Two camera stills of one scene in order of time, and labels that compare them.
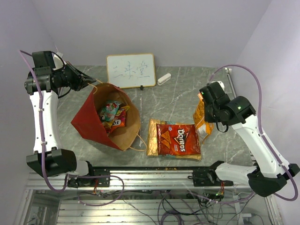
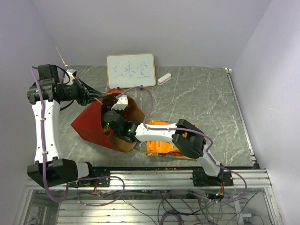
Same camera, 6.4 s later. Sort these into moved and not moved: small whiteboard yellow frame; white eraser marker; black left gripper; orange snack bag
Moved: orange snack bag; black left gripper
Not moved: white eraser marker; small whiteboard yellow frame
